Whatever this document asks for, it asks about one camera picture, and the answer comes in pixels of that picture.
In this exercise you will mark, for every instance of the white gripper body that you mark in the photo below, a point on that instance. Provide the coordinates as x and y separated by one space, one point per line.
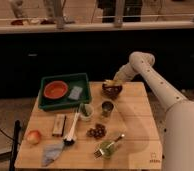
125 73

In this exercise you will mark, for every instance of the yellow banana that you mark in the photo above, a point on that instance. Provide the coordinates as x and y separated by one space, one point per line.
113 82

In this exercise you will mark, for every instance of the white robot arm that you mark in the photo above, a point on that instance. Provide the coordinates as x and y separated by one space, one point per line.
178 145

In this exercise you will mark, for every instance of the orange bowl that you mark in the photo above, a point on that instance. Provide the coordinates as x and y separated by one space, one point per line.
55 89

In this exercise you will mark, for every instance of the small metal cup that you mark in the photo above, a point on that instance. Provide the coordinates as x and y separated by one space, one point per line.
107 108

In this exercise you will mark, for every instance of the grey sponge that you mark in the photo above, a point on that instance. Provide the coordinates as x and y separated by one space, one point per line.
75 93

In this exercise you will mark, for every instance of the green plastic tray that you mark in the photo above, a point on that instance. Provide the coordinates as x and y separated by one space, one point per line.
78 79

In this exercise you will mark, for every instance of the bunch of dark grapes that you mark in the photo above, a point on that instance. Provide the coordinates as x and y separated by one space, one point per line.
97 132

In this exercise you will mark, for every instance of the wooden block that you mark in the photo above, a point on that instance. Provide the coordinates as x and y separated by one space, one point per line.
58 127

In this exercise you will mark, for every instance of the green plate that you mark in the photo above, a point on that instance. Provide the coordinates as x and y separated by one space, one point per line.
108 150

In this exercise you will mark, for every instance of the blue grey cloth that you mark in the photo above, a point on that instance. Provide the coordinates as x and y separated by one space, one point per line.
51 153

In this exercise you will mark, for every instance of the red apple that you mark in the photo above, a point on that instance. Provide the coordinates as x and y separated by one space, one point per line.
34 137

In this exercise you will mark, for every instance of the white handled dish brush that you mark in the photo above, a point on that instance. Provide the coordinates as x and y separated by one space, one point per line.
68 140

